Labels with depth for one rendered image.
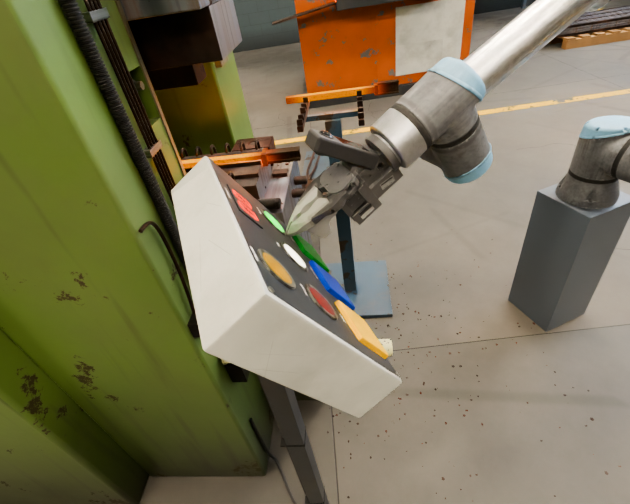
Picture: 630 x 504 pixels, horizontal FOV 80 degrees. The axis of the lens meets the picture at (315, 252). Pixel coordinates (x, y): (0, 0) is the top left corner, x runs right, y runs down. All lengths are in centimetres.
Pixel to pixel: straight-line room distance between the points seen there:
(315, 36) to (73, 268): 396
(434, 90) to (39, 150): 60
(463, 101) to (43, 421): 119
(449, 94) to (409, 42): 404
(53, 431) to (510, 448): 141
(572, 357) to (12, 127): 188
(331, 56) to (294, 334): 428
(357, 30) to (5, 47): 407
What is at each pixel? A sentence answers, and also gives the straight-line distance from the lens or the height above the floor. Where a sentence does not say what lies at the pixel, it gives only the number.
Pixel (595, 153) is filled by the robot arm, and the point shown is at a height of 79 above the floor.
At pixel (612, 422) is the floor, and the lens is 178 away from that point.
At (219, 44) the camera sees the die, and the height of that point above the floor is 130.
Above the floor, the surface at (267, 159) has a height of 99.
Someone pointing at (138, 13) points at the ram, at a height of 137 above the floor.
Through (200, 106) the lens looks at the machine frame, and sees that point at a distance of 132.
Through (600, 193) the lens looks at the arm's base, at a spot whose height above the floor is 65.
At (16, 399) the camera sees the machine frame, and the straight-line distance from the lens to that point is 118.
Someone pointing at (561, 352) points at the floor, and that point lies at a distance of 190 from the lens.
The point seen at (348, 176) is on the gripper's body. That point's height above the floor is 114.
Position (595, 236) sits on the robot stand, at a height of 50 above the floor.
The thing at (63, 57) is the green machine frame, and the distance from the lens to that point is 69.
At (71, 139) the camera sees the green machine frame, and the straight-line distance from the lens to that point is 68.
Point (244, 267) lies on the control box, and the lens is 37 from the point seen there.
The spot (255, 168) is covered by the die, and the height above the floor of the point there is 99.
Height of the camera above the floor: 142
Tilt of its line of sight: 39 degrees down
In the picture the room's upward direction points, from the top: 10 degrees counter-clockwise
